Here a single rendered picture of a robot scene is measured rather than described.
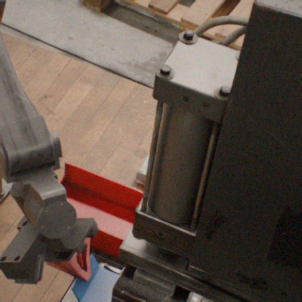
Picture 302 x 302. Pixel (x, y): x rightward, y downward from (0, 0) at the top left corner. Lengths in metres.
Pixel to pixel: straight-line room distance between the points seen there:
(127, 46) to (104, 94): 1.58
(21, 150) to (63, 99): 0.60
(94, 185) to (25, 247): 0.38
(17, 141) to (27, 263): 0.17
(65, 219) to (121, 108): 0.63
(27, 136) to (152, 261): 0.25
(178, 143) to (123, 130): 0.75
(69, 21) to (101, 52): 0.22
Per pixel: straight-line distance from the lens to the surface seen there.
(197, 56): 0.93
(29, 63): 1.84
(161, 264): 1.13
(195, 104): 0.90
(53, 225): 1.15
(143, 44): 3.38
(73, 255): 1.27
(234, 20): 0.97
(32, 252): 1.20
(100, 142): 1.67
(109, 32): 3.42
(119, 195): 1.54
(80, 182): 1.57
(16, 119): 1.19
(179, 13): 3.36
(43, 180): 1.17
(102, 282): 1.34
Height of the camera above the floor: 2.09
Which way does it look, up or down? 45 degrees down
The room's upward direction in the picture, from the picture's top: 9 degrees clockwise
